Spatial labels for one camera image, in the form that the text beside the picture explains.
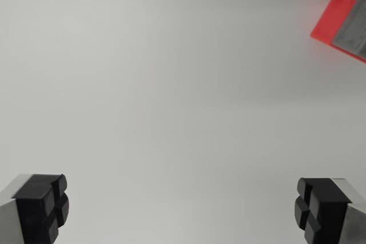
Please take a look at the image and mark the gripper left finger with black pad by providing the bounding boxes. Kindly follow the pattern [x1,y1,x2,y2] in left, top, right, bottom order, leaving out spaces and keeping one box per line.
[0,173,70,244]

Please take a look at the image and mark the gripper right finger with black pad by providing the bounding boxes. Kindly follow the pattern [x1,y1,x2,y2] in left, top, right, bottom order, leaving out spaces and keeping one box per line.
[294,177,366,244]

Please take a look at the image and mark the grey embossed cube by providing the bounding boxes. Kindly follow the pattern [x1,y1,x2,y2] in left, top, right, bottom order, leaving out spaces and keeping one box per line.
[331,0,366,58]

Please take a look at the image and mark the red embossed cube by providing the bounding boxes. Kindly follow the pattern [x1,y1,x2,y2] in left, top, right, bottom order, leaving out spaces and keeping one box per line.
[309,0,366,64]

